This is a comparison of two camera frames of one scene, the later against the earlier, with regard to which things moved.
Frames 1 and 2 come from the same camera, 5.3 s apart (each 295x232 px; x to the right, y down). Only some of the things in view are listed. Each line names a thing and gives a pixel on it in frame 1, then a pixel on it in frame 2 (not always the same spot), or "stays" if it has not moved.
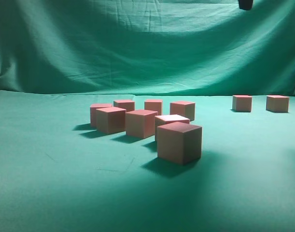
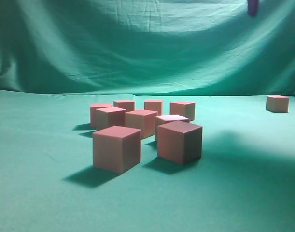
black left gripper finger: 245,5 to 252,7
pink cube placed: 154,105 stays
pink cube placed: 93,108 stays
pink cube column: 179,142 stays
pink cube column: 277,103 stays
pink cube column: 242,103 to 117,149
